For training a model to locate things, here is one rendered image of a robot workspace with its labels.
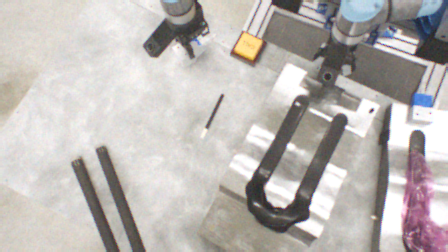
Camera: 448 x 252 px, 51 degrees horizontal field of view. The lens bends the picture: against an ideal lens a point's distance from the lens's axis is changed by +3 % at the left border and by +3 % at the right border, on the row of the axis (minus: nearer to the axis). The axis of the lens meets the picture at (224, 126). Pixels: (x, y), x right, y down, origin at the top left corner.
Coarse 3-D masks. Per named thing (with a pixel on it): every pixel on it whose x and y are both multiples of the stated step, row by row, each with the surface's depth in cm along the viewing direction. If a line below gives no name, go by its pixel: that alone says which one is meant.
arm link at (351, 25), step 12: (348, 0) 91; (360, 0) 90; (372, 0) 90; (384, 0) 92; (348, 12) 93; (360, 12) 91; (372, 12) 90; (384, 12) 93; (336, 24) 100; (348, 24) 96; (360, 24) 95; (372, 24) 95; (348, 36) 100
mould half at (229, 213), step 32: (288, 64) 121; (288, 96) 118; (320, 96) 118; (256, 128) 117; (320, 128) 116; (352, 128) 116; (256, 160) 112; (288, 160) 114; (224, 192) 115; (288, 192) 108; (320, 192) 109; (224, 224) 114; (256, 224) 114; (320, 224) 106
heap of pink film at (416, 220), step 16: (416, 160) 113; (416, 176) 110; (432, 176) 111; (416, 192) 108; (432, 192) 109; (416, 208) 107; (416, 224) 108; (432, 224) 109; (416, 240) 108; (432, 240) 107
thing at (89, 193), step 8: (72, 160) 123; (80, 160) 124; (72, 168) 123; (80, 168) 122; (80, 176) 121; (88, 176) 122; (80, 184) 121; (88, 184) 120; (88, 192) 119; (88, 200) 118; (96, 200) 118; (96, 208) 117; (96, 216) 116; (104, 216) 117; (96, 224) 116; (104, 224) 115; (104, 232) 114; (104, 240) 114; (112, 240) 114
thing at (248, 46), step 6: (246, 36) 129; (252, 36) 129; (240, 42) 129; (246, 42) 129; (252, 42) 129; (258, 42) 129; (240, 48) 128; (246, 48) 128; (252, 48) 128; (258, 48) 128; (240, 54) 129; (246, 54) 128; (252, 54) 128
